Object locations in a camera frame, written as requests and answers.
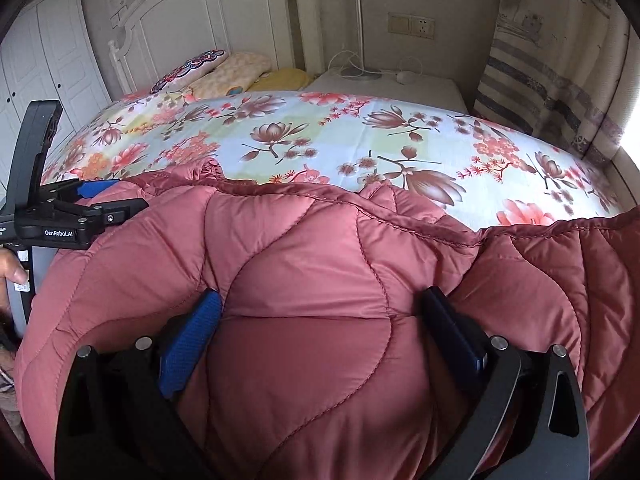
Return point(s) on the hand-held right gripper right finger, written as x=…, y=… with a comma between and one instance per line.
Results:
x=457, y=332

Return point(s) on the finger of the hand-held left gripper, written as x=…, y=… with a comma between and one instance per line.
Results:
x=115, y=211
x=92, y=188

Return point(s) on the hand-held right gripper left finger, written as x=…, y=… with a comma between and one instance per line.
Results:
x=192, y=340

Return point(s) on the pink quilted jacket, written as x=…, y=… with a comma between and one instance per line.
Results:
x=310, y=270

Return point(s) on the person's left hand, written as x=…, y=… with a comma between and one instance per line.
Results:
x=10, y=270

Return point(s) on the white wardrobe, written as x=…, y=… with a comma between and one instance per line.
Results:
x=55, y=50

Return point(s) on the mandala patterned pillow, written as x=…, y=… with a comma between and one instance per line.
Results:
x=195, y=65

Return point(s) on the beige pillow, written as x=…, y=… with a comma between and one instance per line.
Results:
x=235, y=72

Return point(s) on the white wooden headboard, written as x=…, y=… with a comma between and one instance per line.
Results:
x=200, y=25

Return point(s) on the yellow pillow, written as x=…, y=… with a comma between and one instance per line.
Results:
x=282, y=80

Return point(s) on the floral bed sheet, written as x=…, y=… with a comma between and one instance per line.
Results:
x=310, y=125

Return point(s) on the beige windowsill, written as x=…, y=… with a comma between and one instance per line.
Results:
x=630, y=175

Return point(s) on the white nightstand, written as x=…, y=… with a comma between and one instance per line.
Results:
x=425, y=92

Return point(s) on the white power adapter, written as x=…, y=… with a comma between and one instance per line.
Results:
x=406, y=76

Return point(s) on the slim silver floor lamp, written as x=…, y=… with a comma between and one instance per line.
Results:
x=361, y=75

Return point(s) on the ship printed curtain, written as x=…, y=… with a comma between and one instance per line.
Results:
x=540, y=60

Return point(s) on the white wall paper sheet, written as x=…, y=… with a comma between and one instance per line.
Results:
x=117, y=2

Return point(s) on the beige wall socket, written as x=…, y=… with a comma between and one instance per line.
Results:
x=411, y=25

